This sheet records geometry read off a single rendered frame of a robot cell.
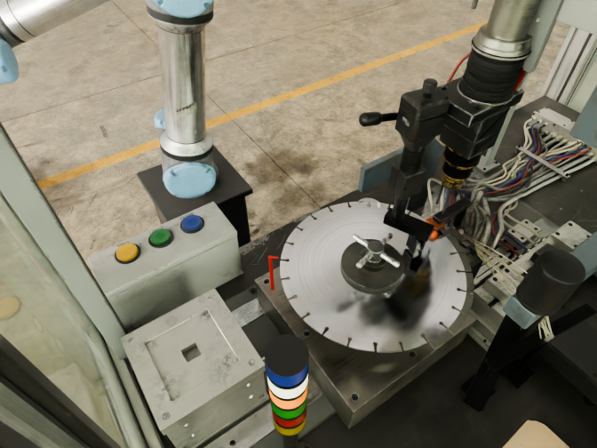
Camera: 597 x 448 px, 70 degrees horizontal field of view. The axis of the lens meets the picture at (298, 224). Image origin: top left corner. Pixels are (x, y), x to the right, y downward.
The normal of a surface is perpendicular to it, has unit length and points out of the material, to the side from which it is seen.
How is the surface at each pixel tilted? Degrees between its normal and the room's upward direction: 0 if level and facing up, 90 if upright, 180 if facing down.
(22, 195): 90
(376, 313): 0
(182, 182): 97
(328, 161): 0
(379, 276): 5
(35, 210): 90
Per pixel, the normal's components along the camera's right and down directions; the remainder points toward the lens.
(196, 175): 0.25, 0.79
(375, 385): 0.00, -0.68
